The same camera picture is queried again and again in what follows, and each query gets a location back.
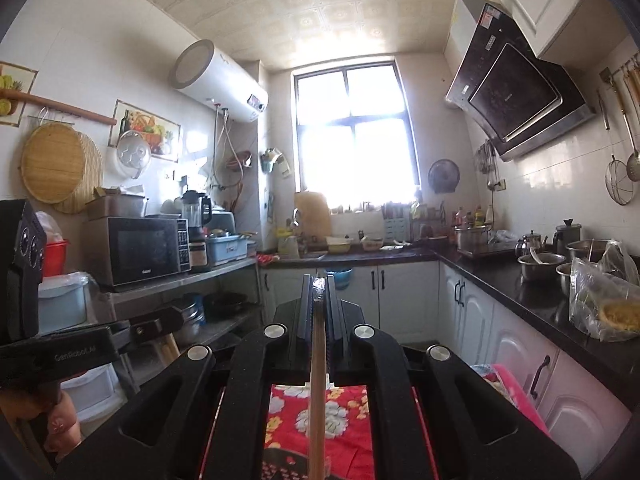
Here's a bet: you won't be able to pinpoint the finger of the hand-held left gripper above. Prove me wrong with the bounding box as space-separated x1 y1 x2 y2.
107 305 187 353

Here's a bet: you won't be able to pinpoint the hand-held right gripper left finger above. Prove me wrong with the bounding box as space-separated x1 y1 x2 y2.
55 274 317 480

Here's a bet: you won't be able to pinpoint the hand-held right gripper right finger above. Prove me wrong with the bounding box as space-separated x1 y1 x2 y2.
325 274 581 480

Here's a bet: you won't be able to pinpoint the wooden stick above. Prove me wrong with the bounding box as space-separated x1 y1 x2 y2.
307 275 331 480

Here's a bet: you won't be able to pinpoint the black plastic utensil basket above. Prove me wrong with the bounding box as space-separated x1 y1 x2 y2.
260 447 376 480

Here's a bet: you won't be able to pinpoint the small hanging utensils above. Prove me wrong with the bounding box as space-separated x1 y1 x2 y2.
475 139 501 191

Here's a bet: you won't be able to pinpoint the person's left hand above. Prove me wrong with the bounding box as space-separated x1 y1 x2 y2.
0 387 83 466

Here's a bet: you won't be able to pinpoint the red bucket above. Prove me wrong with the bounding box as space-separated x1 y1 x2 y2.
42 240 71 277

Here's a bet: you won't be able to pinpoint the stacked steel pots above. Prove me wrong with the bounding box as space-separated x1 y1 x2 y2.
172 295 207 341

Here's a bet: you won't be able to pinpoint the blue plastic basin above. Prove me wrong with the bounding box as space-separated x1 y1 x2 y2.
326 268 353 291

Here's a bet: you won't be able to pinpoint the light blue bucket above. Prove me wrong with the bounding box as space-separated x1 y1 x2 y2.
37 271 90 336

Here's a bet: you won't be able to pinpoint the metal shelf unit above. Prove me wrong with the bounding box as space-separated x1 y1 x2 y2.
97 255 263 396

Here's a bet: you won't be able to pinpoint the black microwave oven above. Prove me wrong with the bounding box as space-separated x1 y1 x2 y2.
85 215 191 293

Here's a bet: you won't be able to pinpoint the white lower cabinets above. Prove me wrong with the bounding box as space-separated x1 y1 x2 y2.
260 257 633 461

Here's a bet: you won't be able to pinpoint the black frying pan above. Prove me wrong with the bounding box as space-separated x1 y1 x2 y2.
202 291 251 322

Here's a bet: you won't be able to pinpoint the yellow plastic container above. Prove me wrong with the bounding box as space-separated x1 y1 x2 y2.
276 227 301 256

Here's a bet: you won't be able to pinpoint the red floral tablecloth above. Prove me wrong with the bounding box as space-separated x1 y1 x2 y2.
200 362 551 480

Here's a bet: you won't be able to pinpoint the round bamboo board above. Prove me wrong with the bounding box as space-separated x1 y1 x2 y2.
20 122 86 204
52 130 104 215

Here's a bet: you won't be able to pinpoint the blue plastic dish bin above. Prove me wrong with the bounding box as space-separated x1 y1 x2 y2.
205 234 249 267

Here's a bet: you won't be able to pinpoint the wooden cutting board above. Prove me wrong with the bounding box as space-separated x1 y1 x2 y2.
293 190 332 238

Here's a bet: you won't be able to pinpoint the brown box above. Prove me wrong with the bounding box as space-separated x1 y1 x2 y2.
86 191 150 220

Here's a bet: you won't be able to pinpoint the black blender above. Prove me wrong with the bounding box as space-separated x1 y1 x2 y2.
181 190 213 243

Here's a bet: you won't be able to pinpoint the knife block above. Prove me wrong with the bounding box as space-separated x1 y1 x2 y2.
382 202 412 243

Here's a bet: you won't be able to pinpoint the white round splatter lid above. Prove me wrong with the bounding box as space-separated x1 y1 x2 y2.
115 130 152 180

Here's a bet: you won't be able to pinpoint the wooden rolling pin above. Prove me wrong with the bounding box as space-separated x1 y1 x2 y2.
0 87 118 126

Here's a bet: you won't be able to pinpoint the large steel pot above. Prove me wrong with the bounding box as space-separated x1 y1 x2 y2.
454 224 493 253

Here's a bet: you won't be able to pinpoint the condiment bottles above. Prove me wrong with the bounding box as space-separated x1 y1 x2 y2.
450 205 496 228

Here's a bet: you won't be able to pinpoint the black countertop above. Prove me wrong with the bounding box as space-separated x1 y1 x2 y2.
257 245 640 386

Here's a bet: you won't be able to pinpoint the kitchen window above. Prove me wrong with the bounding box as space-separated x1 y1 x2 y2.
291 60 421 216

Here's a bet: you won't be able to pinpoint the steel teapot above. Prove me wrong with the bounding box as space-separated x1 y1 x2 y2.
515 230 550 258

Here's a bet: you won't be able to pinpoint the black lidded kettle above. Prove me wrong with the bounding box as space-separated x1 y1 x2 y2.
552 218 582 256

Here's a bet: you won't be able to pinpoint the white water heater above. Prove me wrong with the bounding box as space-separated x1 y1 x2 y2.
167 39 269 123

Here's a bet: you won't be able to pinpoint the clear plastic bag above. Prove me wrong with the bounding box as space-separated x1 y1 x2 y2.
569 240 640 343

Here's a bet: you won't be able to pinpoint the black range hood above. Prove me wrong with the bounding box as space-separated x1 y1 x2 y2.
445 0 598 162

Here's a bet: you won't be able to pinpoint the row of hanging ladles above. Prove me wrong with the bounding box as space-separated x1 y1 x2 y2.
597 57 640 183

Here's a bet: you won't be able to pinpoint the white upper cabinet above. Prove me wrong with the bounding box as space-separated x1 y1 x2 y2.
470 0 596 58

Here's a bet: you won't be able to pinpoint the wire dish rack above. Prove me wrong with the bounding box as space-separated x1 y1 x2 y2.
412 200 451 241

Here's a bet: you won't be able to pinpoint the green wall holder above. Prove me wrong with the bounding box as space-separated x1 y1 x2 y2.
260 147 291 178

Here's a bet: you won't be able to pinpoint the fruit wall picture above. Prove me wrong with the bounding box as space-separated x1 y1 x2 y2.
0 61 40 127
109 99 182 163

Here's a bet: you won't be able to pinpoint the small wall fan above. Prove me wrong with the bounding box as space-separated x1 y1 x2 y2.
428 159 461 194

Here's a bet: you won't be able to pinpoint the water heater hoses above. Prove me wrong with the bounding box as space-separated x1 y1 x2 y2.
210 102 246 196

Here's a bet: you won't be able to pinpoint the wire strainer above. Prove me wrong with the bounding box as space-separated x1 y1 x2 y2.
604 105 636 207

